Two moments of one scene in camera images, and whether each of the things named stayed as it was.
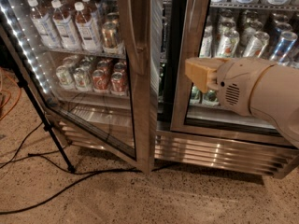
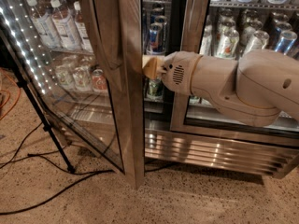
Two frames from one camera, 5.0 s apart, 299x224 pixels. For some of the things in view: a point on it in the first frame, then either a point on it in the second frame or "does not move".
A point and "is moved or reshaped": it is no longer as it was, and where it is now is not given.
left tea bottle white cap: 33,2 does not move
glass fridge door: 96,52 is moved or reshaped
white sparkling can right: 256,45 does not move
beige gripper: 239,83 → 178,70
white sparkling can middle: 228,44 does not move
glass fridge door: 252,22 does not move
